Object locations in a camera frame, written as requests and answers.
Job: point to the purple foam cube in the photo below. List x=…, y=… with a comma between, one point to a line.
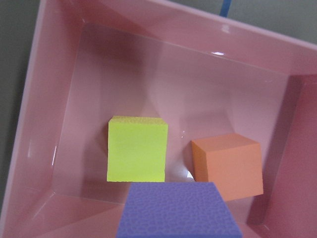
x=176, y=210

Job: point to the pink plastic bin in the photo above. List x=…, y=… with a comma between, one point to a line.
x=203, y=74

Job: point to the orange foam cube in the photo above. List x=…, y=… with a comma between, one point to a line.
x=232, y=162

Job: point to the yellow foam cube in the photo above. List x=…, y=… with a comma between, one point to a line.
x=136, y=149

